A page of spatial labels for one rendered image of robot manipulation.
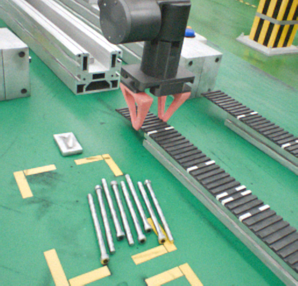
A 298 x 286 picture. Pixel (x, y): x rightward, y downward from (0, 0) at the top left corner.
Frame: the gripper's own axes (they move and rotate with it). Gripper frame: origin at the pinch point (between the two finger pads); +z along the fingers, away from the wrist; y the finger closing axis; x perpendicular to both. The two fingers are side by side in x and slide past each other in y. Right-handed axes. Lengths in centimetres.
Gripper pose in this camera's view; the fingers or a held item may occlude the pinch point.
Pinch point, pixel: (149, 122)
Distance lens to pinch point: 60.9
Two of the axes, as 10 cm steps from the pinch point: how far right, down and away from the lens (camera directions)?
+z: -1.5, 8.4, 5.2
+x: 5.5, 5.1, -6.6
